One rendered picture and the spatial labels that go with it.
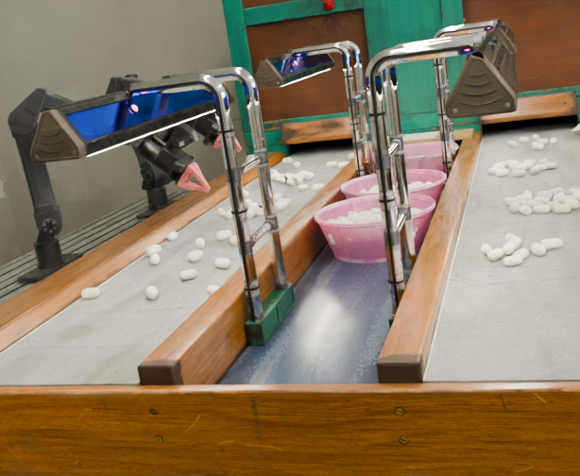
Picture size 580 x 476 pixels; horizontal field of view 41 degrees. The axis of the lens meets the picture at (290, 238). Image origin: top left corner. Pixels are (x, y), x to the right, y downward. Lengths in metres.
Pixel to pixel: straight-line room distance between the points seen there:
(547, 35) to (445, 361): 1.81
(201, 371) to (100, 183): 3.06
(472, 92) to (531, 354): 0.33
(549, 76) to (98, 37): 2.22
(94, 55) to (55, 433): 3.03
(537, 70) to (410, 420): 1.87
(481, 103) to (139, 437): 0.61
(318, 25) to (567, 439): 2.03
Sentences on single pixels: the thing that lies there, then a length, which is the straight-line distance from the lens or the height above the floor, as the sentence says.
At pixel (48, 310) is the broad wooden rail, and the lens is 1.46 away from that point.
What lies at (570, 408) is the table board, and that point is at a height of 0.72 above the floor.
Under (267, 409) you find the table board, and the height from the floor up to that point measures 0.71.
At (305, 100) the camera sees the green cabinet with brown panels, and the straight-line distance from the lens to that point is 2.79.
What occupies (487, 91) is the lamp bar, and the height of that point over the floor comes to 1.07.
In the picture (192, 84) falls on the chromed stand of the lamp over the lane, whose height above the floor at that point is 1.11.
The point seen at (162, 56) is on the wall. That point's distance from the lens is 3.85.
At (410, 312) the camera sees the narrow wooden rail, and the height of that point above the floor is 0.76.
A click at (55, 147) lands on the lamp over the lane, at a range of 1.10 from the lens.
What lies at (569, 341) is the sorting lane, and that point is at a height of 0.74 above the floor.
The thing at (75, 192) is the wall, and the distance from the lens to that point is 4.24.
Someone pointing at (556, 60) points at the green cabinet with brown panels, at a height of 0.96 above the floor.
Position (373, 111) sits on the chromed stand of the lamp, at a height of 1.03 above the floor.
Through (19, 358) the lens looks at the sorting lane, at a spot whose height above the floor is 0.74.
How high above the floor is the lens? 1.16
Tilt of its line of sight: 14 degrees down
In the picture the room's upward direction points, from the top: 8 degrees counter-clockwise
